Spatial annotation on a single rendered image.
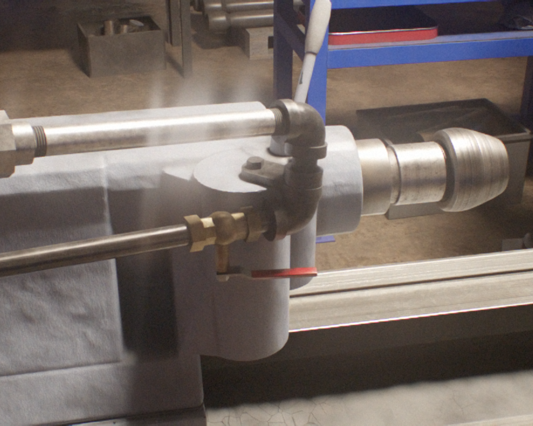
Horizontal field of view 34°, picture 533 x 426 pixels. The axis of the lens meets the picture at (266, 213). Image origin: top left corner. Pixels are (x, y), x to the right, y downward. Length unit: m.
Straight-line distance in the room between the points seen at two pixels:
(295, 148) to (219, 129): 0.08
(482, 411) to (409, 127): 2.12
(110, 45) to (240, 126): 3.92
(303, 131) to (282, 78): 2.54
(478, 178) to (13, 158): 0.49
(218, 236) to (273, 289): 0.11
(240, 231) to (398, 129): 2.52
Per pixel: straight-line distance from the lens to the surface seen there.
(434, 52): 2.85
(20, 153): 0.61
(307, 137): 0.71
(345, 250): 2.96
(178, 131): 0.65
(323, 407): 1.18
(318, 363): 1.21
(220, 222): 0.70
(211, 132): 0.67
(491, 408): 1.22
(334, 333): 1.14
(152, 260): 0.84
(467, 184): 0.91
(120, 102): 4.26
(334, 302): 1.18
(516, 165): 3.29
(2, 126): 0.60
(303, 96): 0.81
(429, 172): 0.91
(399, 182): 0.90
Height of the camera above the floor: 1.48
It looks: 28 degrees down
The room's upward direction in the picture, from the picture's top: straight up
